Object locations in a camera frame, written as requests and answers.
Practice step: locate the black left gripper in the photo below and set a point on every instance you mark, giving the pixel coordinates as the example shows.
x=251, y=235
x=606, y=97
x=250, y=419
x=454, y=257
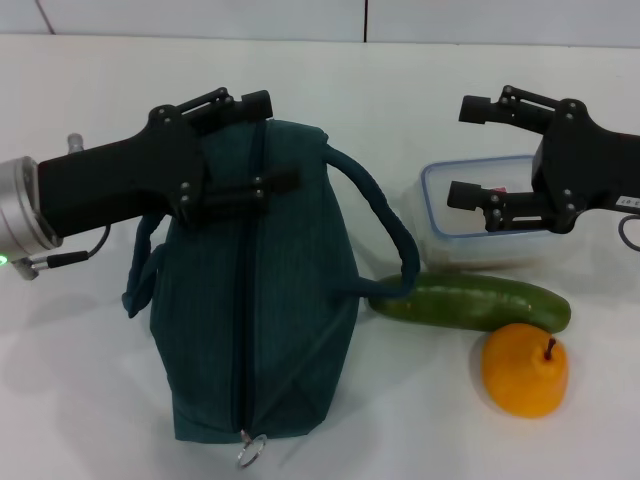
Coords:
x=115, y=175

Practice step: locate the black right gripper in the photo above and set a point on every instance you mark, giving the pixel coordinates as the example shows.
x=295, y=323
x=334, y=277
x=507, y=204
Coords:
x=585, y=165

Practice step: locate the clear blue-rimmed plastic food container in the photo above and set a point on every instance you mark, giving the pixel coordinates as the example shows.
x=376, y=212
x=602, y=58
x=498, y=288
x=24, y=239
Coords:
x=475, y=172

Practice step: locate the dark teal insulated lunch bag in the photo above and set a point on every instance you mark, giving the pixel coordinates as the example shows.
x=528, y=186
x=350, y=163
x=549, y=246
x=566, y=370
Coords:
x=250, y=300

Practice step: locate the green cucumber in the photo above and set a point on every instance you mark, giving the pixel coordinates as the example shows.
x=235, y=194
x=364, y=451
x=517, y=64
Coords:
x=465, y=302

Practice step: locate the orange-yellow pear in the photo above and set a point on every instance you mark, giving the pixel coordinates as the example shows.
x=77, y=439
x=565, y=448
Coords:
x=520, y=372

